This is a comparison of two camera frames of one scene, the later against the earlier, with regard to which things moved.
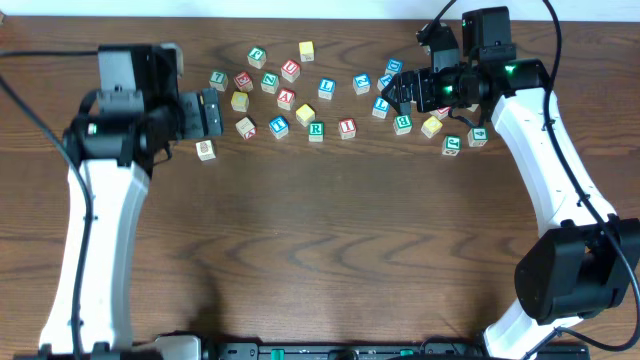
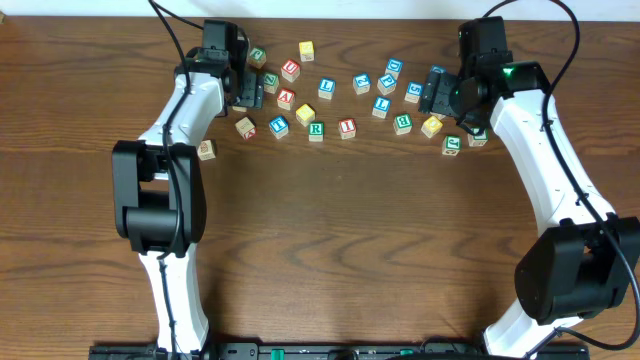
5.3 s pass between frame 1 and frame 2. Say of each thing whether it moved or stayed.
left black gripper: moved
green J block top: stayed
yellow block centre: stayed
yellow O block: stayed
